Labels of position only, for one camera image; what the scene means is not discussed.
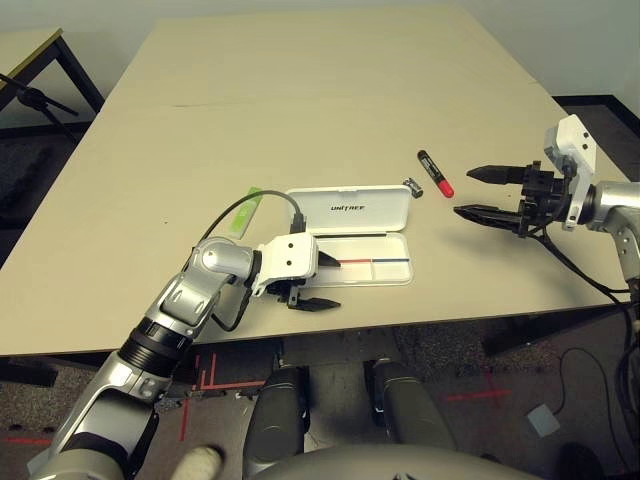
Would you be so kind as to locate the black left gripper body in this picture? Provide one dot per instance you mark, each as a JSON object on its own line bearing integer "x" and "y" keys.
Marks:
{"x": 290, "y": 292}

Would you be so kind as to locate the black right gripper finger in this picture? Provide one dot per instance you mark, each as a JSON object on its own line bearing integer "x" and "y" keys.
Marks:
{"x": 492, "y": 215}
{"x": 500, "y": 174}

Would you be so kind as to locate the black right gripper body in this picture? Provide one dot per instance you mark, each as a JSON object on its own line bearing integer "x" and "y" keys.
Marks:
{"x": 545, "y": 195}

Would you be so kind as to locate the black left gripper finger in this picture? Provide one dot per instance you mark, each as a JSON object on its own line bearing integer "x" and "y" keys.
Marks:
{"x": 317, "y": 304}
{"x": 327, "y": 261}

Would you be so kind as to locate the black marker with red cap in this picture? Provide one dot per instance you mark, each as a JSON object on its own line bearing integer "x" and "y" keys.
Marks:
{"x": 432, "y": 170}

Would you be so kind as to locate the green plastic ruler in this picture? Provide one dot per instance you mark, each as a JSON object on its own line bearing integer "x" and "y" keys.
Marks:
{"x": 245, "y": 215}

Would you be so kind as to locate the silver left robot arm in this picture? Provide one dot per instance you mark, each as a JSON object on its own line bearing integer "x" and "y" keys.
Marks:
{"x": 175, "y": 300}

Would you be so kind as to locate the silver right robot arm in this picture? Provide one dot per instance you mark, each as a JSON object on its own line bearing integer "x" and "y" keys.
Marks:
{"x": 612, "y": 200}

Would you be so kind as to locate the white plastic pencil case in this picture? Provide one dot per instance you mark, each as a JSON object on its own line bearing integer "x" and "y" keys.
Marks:
{"x": 350, "y": 210}

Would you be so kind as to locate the grey left robot leg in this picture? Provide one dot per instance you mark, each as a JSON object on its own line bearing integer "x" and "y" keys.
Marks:
{"x": 275, "y": 420}

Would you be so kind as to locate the grey robot leg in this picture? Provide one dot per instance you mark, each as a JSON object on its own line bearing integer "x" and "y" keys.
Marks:
{"x": 410, "y": 405}
{"x": 275, "y": 420}

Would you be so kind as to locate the grey right robot leg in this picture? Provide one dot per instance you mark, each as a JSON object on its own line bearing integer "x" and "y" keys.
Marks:
{"x": 410, "y": 405}

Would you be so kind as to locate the grey robot torso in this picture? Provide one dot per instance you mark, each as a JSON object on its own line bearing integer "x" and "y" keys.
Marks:
{"x": 390, "y": 465}

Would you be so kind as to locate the white rounded tube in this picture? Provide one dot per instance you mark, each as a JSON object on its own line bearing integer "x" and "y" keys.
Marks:
{"x": 200, "y": 462}

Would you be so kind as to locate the grey floor pedal box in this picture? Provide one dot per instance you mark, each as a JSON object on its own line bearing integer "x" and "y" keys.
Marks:
{"x": 544, "y": 420}

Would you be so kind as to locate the black shoe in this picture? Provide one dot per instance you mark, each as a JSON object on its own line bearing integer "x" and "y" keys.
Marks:
{"x": 580, "y": 462}
{"x": 490, "y": 457}

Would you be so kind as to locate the black tripod stand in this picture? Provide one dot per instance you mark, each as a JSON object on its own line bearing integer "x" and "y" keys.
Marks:
{"x": 30, "y": 97}

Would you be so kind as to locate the black framed side table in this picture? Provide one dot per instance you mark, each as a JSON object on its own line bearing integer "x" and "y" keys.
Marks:
{"x": 30, "y": 55}

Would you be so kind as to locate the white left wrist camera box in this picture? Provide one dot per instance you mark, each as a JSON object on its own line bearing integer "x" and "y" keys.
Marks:
{"x": 287, "y": 255}

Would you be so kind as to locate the black wall baseboard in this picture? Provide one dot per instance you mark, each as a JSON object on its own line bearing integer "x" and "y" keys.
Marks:
{"x": 585, "y": 98}

